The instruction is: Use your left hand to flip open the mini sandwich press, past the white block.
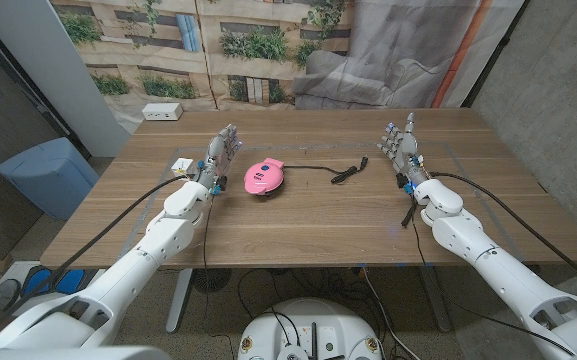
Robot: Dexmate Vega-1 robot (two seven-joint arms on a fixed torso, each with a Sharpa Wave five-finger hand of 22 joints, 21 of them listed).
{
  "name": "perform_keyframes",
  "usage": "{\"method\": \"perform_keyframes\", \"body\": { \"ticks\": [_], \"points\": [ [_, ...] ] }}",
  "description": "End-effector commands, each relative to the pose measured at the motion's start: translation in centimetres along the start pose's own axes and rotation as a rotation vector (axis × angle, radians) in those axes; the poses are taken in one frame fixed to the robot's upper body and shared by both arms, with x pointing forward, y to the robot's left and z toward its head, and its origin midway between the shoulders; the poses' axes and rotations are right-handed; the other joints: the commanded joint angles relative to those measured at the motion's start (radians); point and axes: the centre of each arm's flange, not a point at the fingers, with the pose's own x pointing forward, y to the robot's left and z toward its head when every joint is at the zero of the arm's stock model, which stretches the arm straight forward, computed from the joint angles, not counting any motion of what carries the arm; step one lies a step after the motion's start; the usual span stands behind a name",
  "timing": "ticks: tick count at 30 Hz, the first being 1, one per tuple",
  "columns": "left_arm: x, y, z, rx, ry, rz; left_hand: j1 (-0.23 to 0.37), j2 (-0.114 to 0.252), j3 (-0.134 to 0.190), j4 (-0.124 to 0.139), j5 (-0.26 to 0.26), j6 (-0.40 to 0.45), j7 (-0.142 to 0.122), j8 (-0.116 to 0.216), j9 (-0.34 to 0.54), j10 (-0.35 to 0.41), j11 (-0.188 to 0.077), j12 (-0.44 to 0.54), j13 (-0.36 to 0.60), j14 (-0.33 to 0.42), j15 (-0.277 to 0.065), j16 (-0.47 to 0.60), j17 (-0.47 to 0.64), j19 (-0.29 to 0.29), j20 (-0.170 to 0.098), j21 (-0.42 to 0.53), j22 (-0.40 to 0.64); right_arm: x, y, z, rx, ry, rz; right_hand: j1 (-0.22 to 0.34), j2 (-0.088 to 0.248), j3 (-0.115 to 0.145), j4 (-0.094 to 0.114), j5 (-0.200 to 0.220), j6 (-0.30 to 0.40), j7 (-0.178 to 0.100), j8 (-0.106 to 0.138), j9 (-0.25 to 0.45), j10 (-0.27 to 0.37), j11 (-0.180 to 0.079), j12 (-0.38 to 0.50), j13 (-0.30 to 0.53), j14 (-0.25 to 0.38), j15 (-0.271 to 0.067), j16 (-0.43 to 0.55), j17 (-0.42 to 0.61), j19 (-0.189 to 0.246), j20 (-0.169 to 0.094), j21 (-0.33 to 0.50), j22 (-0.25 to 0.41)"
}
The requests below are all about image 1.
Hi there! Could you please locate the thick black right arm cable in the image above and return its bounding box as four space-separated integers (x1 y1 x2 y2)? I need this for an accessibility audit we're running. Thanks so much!
430 171 577 295

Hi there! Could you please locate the black round ribbed disc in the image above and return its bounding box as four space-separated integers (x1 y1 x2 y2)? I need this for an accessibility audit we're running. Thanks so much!
191 268 233 294

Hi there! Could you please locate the grey table leg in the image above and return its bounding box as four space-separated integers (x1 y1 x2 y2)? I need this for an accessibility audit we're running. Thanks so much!
420 264 452 334
166 268 194 335

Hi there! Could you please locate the blue plastic bin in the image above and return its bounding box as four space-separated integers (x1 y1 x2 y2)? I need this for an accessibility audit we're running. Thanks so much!
0 137 100 221

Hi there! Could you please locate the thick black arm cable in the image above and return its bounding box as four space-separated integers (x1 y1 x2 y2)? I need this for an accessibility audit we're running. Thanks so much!
430 171 577 295
0 173 192 341

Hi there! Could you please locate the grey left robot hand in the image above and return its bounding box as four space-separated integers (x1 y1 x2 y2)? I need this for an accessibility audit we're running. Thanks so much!
195 123 243 194

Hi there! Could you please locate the printed fabric backdrop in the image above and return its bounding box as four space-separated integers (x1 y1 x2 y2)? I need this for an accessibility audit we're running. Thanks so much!
50 0 527 134

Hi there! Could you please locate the black backdrop stand pole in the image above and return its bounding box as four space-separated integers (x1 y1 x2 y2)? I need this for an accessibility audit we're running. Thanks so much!
461 0 532 109

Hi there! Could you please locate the white partition panel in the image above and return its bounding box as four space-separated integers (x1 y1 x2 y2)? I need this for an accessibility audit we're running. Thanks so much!
0 0 132 159

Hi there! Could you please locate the white power outlet box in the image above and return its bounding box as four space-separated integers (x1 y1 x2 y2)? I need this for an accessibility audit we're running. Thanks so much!
141 102 184 122

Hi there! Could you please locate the white robot torso base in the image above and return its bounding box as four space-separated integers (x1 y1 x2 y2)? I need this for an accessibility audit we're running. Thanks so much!
236 297 384 360

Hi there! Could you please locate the pink mini sandwich press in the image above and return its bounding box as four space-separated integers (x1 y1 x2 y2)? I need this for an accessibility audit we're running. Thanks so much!
243 157 285 196

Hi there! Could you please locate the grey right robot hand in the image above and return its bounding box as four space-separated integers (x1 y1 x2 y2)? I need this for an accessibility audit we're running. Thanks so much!
376 112 432 189

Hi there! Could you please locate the blue foot pedal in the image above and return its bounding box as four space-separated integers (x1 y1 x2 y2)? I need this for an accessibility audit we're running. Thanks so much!
55 269 87 295
21 267 52 299

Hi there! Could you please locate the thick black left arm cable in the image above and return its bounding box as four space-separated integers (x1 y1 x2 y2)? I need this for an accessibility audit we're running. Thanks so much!
0 173 192 341

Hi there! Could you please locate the black press power cord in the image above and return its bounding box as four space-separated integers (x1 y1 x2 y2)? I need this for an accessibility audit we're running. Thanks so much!
282 156 369 185

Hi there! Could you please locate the black right wrist strap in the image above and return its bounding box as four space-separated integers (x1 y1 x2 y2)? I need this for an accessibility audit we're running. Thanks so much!
400 197 419 230

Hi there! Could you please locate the small white block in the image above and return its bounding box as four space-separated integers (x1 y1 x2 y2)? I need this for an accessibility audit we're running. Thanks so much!
171 157 195 177

